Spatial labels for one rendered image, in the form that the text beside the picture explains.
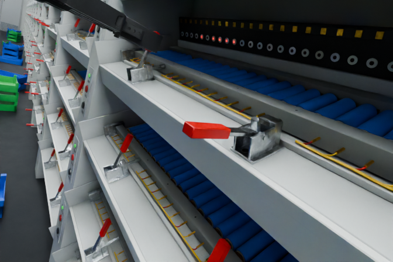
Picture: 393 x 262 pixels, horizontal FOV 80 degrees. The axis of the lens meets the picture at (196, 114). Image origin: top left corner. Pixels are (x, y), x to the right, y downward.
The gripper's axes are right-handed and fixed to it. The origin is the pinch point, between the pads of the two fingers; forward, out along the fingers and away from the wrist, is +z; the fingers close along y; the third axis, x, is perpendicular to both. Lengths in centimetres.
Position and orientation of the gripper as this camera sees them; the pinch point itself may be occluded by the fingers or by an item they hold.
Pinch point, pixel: (138, 35)
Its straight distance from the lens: 41.1
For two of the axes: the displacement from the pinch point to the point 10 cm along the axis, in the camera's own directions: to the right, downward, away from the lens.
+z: 7.2, 2.4, 6.5
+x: 4.0, -9.1, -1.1
